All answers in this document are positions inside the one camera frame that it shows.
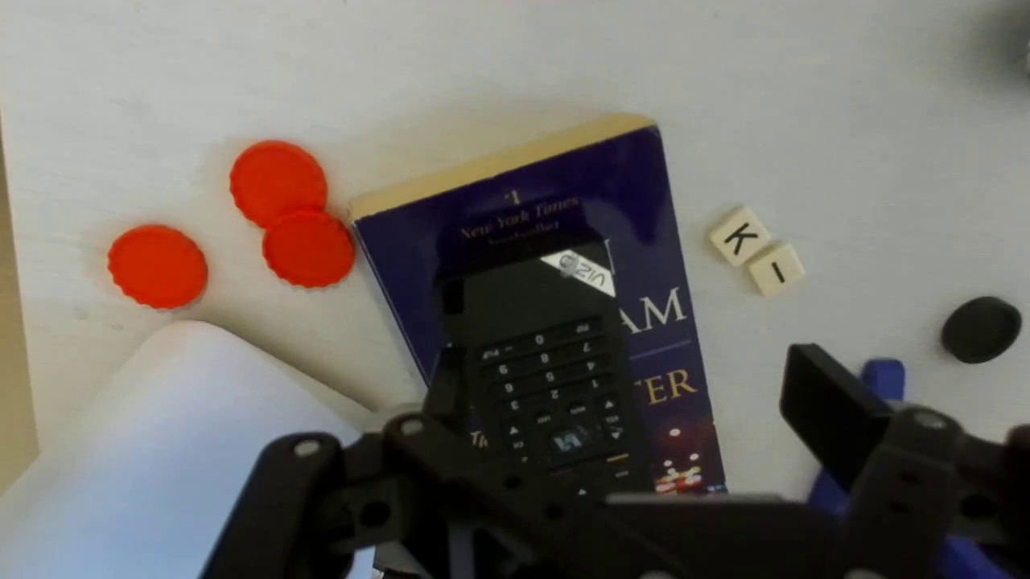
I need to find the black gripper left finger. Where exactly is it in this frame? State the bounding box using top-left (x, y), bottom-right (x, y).
top-left (423, 343), bottom-right (463, 430)

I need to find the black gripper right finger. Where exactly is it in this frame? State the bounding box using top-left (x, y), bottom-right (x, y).
top-left (780, 343), bottom-right (911, 490)

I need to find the black remote control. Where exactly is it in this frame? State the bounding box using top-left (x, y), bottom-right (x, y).
top-left (439, 238), bottom-right (650, 495)

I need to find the letter tile I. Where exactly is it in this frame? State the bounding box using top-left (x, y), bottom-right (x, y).
top-left (748, 241), bottom-right (805, 295)

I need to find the small black round cap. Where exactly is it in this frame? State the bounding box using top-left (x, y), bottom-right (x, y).
top-left (941, 295), bottom-right (1025, 363)

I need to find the blue connect four grid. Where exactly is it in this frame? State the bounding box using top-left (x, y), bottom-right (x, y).
top-left (807, 358), bottom-right (1017, 579)

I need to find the red game disc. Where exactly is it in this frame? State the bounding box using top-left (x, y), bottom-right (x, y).
top-left (260, 210), bottom-right (354, 289)
top-left (108, 222), bottom-right (211, 310)
top-left (229, 143), bottom-right (327, 228)

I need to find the letter tile K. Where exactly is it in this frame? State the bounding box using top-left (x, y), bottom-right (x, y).
top-left (707, 207), bottom-right (774, 266)

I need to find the dark blue paperback book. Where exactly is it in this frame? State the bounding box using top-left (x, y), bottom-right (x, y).
top-left (351, 115), bottom-right (723, 495)

